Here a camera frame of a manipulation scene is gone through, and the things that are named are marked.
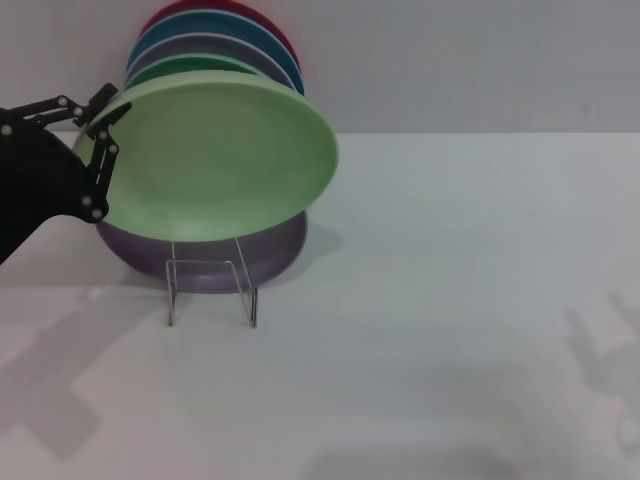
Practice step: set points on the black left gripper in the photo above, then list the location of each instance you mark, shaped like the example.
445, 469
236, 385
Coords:
35, 175

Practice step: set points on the grey plate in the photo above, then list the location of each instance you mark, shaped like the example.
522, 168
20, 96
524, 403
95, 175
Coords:
210, 46

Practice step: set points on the lavender purple plate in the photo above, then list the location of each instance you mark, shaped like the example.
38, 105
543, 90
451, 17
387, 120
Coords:
270, 255

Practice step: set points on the light green plate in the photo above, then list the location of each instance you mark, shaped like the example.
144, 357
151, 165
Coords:
215, 160

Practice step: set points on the dark green plate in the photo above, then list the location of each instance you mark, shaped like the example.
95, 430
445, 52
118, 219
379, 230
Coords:
195, 65

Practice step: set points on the red plate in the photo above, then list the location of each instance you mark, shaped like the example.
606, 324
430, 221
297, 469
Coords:
270, 20

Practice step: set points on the teal blue plate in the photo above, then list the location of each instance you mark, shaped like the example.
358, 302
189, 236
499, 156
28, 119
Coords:
210, 25

